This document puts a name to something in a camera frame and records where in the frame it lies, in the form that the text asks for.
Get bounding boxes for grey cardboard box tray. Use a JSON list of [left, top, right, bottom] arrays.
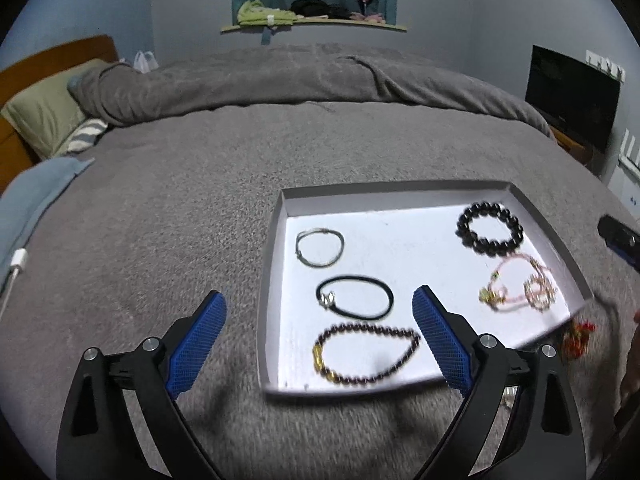
[[256, 180, 594, 400]]

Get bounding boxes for garnet bead bracelet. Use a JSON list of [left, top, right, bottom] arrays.
[[312, 324, 422, 386]]

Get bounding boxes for white charger with cable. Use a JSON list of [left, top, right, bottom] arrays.
[[0, 248, 29, 316]]

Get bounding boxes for black television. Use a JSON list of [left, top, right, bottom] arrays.
[[525, 45, 621, 154]]

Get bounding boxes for striped pillow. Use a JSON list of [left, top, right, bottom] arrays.
[[54, 117, 109, 157]]

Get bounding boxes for green cloth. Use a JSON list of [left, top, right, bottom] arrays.
[[236, 0, 297, 26]]

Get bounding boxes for pink crystal bead bracelet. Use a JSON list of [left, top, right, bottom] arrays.
[[523, 275, 559, 311]]

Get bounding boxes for wooden television stand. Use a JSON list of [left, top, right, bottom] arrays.
[[545, 125, 602, 172]]

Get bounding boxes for black cord bracelet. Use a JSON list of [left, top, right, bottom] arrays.
[[316, 275, 395, 321]]

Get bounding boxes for wooden headboard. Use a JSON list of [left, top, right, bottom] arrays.
[[0, 35, 119, 196]]

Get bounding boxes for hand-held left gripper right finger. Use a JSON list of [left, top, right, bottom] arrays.
[[411, 285, 586, 480]]

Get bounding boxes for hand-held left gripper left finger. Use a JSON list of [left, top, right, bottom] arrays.
[[56, 290, 227, 480]]

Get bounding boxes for thin silver bangle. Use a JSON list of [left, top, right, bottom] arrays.
[[295, 228, 346, 267]]

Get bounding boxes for grey fleece blanket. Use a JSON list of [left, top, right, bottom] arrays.
[[0, 100, 640, 480]]

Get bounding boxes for folded grey duvet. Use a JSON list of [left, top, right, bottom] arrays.
[[67, 42, 557, 142]]

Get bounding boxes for white wall hooks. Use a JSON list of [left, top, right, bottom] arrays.
[[585, 50, 627, 81]]

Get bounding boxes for person's right hand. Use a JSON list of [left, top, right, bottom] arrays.
[[620, 309, 640, 403]]

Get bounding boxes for window sill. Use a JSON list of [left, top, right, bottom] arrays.
[[220, 17, 407, 35]]

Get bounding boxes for red bead bracelet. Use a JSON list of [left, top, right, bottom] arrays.
[[561, 320, 597, 362]]

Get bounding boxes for black bag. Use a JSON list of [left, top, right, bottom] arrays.
[[290, 0, 332, 19]]

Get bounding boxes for light blue blanket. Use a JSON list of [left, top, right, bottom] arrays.
[[0, 156, 96, 281]]

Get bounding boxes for large dark bead bracelet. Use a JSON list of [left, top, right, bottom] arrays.
[[456, 201, 525, 254]]

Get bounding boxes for green pillow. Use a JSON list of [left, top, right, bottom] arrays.
[[0, 58, 109, 161]]

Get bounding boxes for pink cord bracelet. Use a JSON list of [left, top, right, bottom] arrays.
[[478, 254, 557, 309]]

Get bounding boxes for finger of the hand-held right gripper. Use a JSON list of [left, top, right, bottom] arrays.
[[597, 215, 640, 273]]

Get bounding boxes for white router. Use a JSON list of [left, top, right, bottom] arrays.
[[612, 129, 640, 211]]

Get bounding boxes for white plastic bag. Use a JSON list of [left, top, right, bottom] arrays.
[[130, 51, 160, 74]]

